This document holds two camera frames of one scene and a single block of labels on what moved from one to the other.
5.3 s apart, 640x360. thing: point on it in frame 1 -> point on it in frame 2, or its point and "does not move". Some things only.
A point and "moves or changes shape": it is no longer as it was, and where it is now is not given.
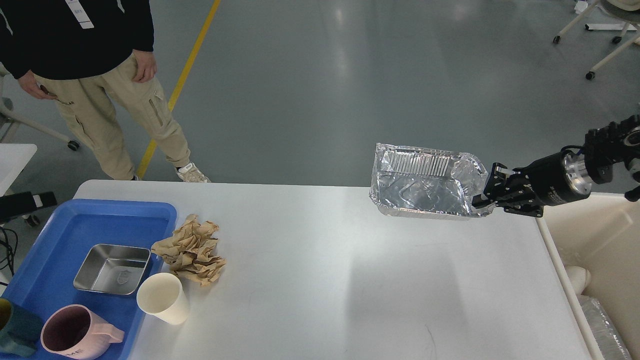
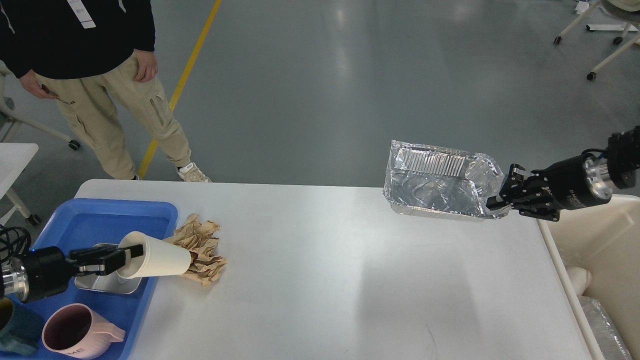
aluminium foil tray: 426,183 moves or changes shape
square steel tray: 112,269 does not move
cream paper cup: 163,296 -> 160,259
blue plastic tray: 55,244 does not move
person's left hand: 147,67 does not move
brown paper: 191,251 does not move
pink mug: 75,332 does not move
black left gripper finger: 13,205 -> 44,272
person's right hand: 28,81 does not move
